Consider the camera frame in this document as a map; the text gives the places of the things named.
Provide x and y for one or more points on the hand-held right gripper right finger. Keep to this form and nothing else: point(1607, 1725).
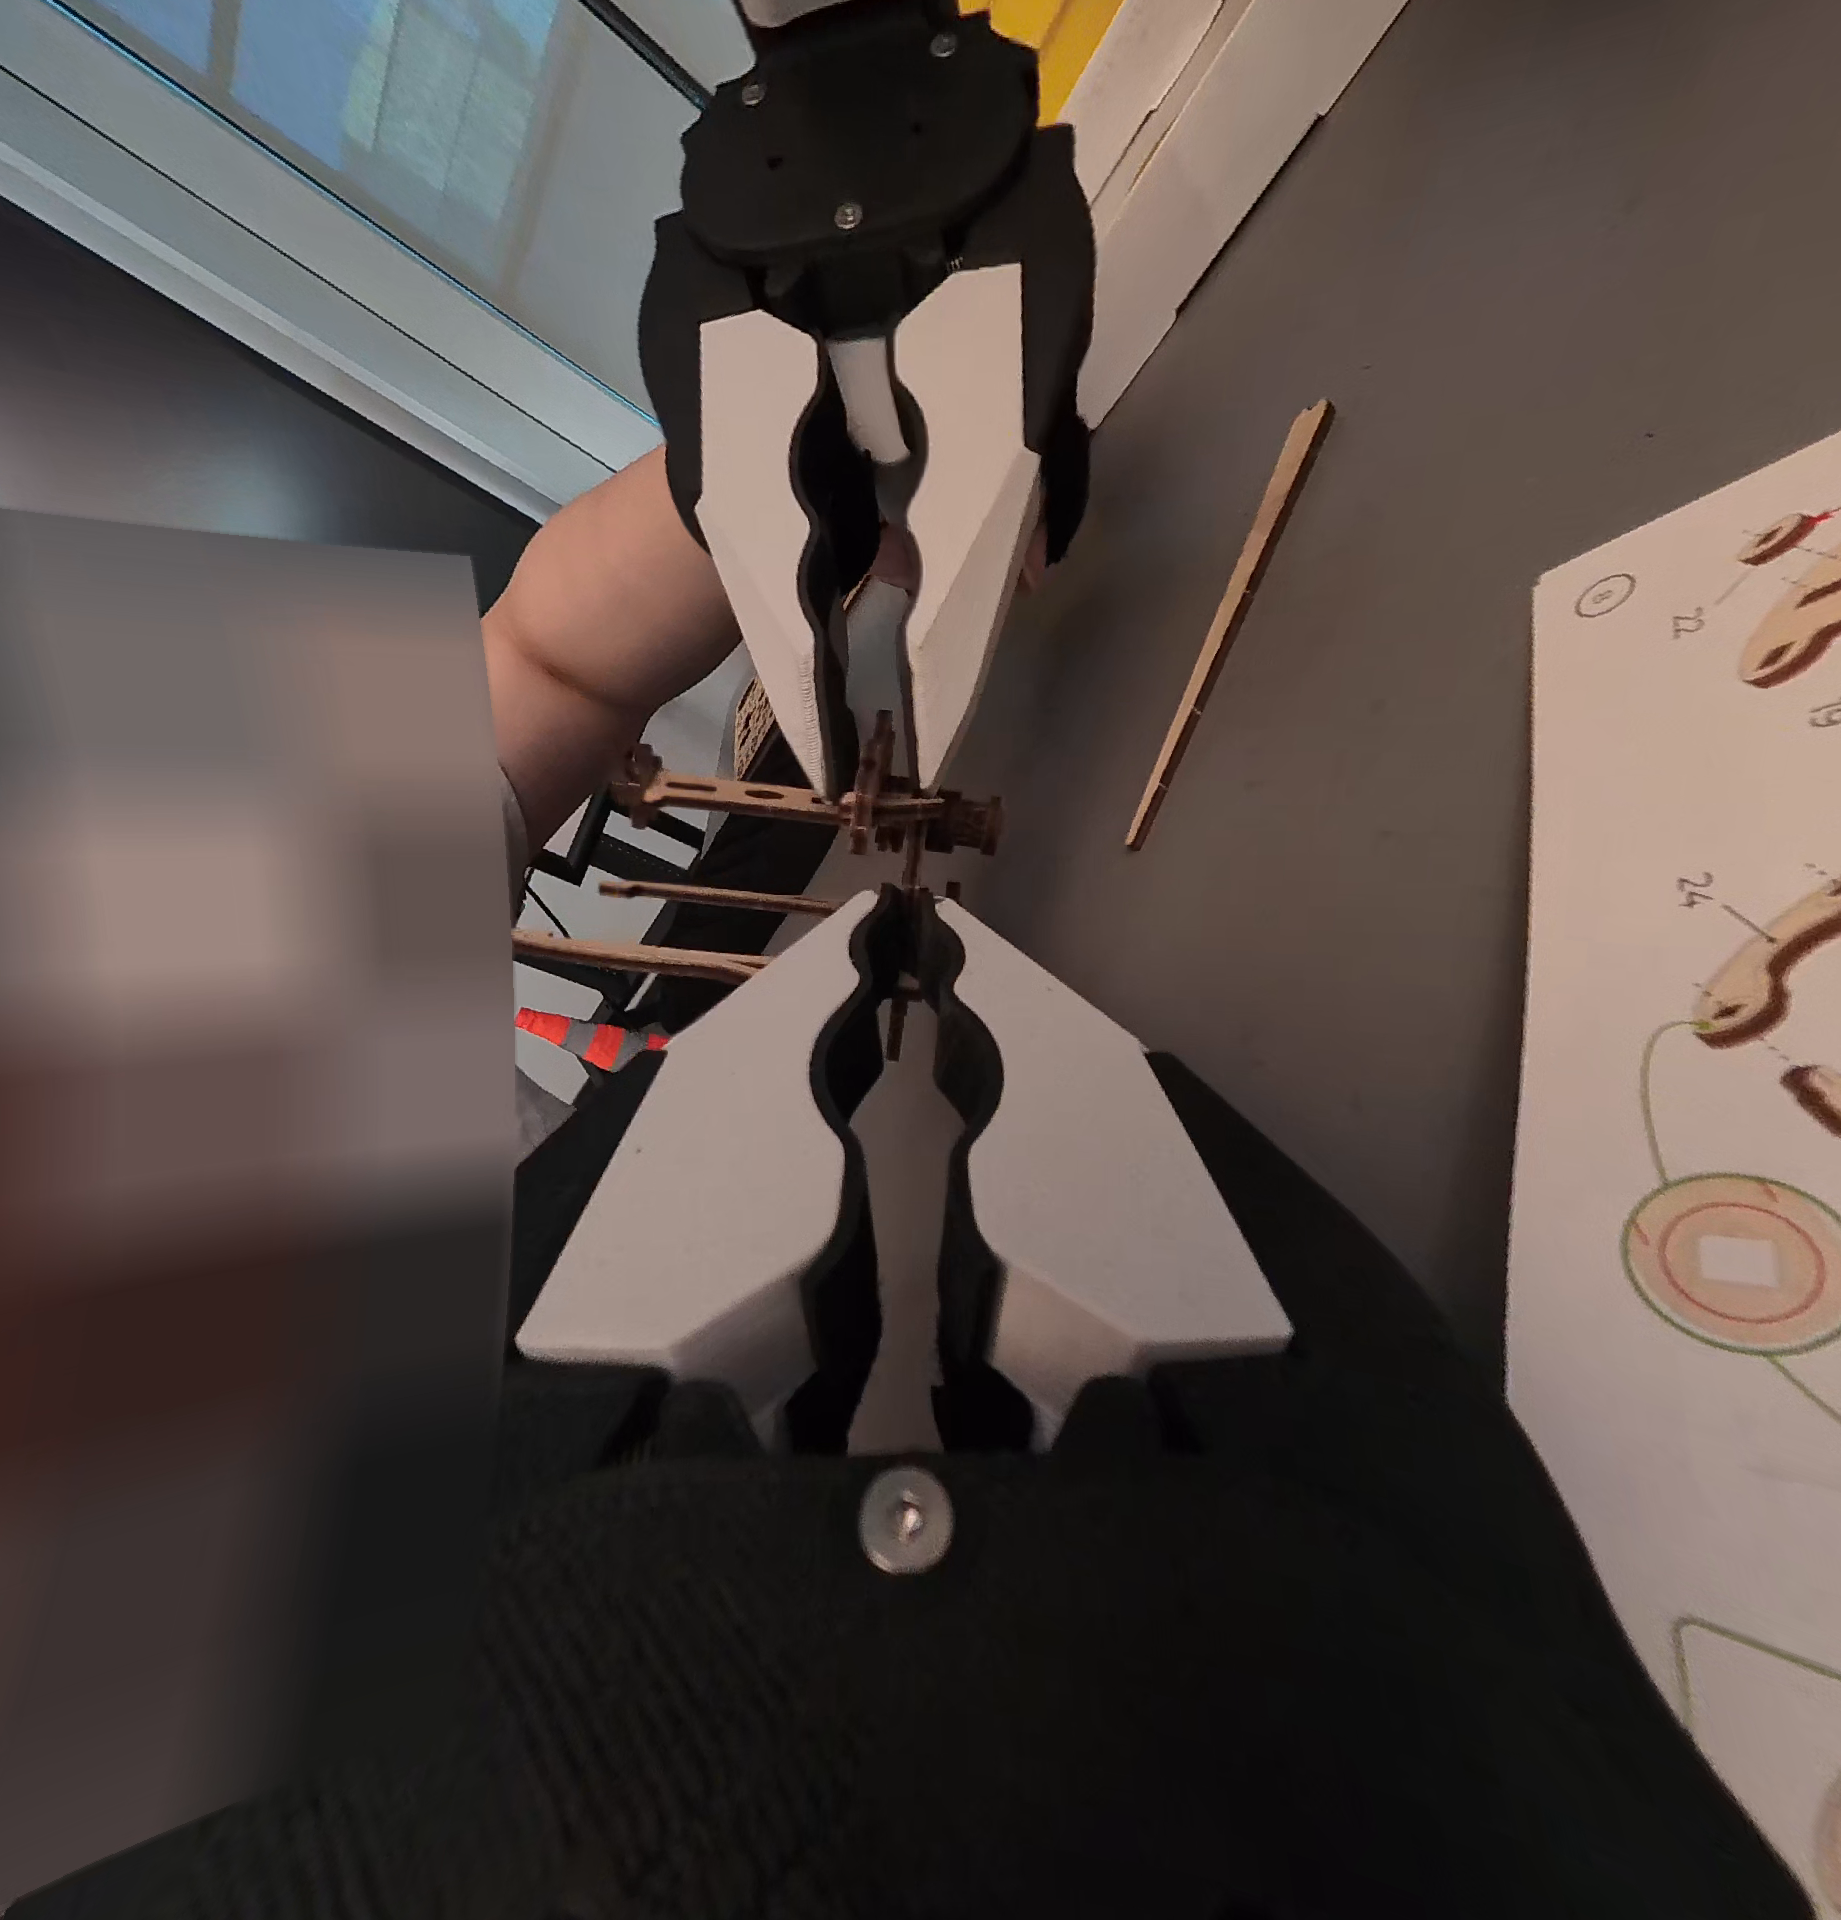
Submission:
point(1100, 1200)

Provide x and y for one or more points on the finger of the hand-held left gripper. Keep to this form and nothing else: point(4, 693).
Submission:
point(989, 481)
point(749, 481)

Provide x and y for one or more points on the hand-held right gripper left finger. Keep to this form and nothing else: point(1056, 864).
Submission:
point(680, 1200)

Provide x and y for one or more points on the wooden model assembly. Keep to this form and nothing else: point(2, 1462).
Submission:
point(739, 801)

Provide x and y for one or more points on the person's left forearm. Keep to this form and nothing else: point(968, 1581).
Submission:
point(604, 630)

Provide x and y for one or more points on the laser-cut wooden parts sheet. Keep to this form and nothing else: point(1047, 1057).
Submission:
point(754, 712)

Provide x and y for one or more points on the orange and grey striped object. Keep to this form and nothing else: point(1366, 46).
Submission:
point(590, 1037)

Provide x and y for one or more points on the yellow object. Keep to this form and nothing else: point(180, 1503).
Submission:
point(1070, 33)

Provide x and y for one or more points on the long wooden stick part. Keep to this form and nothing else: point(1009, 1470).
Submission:
point(1235, 601)

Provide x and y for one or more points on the white cardboard box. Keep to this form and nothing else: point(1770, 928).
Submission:
point(1159, 195)

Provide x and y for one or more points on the window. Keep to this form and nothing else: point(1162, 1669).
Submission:
point(335, 166)

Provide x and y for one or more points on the printed instruction sheet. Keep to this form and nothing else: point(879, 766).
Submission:
point(1639, 1501)

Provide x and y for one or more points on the black metal frame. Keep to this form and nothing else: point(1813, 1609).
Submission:
point(598, 841)

